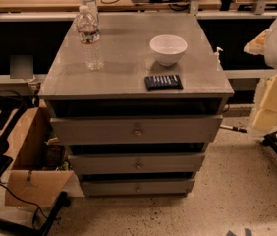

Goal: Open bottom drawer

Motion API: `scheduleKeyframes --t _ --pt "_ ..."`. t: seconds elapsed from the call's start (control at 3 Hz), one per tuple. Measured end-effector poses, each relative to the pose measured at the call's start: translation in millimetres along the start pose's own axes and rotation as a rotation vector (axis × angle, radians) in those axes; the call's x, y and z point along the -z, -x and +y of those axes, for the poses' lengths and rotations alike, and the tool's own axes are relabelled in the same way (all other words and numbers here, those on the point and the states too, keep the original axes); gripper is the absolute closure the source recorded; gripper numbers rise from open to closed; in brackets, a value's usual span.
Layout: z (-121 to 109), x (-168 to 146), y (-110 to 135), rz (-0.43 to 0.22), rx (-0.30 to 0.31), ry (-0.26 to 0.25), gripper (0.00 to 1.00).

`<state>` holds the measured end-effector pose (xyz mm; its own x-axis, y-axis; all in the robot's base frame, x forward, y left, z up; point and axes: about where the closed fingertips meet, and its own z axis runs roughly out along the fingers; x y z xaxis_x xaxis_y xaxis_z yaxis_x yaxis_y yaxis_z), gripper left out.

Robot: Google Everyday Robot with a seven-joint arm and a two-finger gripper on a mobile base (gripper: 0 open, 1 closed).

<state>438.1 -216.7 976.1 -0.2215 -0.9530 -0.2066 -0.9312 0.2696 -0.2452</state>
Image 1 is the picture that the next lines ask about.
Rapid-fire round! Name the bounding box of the dark blue snack packet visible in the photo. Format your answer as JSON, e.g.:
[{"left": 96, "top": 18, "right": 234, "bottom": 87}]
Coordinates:
[{"left": 144, "top": 75, "right": 184, "bottom": 91}]

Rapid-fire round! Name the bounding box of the grey bottom drawer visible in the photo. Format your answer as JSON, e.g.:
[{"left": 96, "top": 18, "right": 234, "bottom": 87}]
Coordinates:
[{"left": 81, "top": 179, "right": 194, "bottom": 196}]

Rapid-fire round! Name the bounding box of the grey middle drawer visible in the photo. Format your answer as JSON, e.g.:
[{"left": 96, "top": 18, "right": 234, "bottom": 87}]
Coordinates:
[{"left": 69, "top": 153, "right": 204, "bottom": 174}]

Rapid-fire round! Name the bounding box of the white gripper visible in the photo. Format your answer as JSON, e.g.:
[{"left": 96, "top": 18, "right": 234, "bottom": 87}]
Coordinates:
[{"left": 244, "top": 29, "right": 277, "bottom": 132}]

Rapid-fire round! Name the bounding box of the white bowl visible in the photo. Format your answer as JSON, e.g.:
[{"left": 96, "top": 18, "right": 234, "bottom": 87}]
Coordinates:
[{"left": 149, "top": 34, "right": 188, "bottom": 66}]

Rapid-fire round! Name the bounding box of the white pump dispenser bottle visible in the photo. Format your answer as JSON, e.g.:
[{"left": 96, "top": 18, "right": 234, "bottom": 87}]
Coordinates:
[{"left": 214, "top": 46, "right": 224, "bottom": 64}]

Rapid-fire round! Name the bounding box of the grey drawer cabinet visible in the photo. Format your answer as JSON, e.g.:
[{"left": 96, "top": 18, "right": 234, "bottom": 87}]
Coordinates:
[{"left": 38, "top": 11, "right": 235, "bottom": 198}]

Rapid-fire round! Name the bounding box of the clear front water bottle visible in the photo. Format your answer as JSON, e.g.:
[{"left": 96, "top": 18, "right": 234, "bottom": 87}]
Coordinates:
[{"left": 75, "top": 5, "right": 104, "bottom": 71}]

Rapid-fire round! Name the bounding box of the grey top drawer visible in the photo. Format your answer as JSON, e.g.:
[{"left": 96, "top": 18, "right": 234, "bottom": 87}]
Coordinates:
[{"left": 51, "top": 115, "right": 222, "bottom": 145}]

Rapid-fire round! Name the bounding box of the grey drawer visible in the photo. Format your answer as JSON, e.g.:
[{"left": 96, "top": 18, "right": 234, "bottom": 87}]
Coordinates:
[
  {"left": 51, "top": 115, "right": 222, "bottom": 145},
  {"left": 69, "top": 153, "right": 204, "bottom": 174},
  {"left": 81, "top": 179, "right": 194, "bottom": 196}
]

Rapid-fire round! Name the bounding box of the brown cardboard box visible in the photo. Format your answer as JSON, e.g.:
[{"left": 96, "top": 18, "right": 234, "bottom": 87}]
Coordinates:
[{"left": 5, "top": 108, "right": 73, "bottom": 207}]

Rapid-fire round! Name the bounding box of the black stand frame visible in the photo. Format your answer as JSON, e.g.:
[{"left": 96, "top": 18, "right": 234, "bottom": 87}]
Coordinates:
[{"left": 0, "top": 90, "right": 70, "bottom": 236}]

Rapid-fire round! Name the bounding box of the clear water bottle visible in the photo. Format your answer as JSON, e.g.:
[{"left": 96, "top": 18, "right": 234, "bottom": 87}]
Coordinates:
[
  {"left": 80, "top": 0, "right": 100, "bottom": 24},
  {"left": 75, "top": 5, "right": 104, "bottom": 71}
]

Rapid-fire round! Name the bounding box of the clear rear water bottle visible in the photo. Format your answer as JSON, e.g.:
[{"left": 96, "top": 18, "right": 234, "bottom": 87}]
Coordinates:
[{"left": 80, "top": 0, "right": 100, "bottom": 24}]

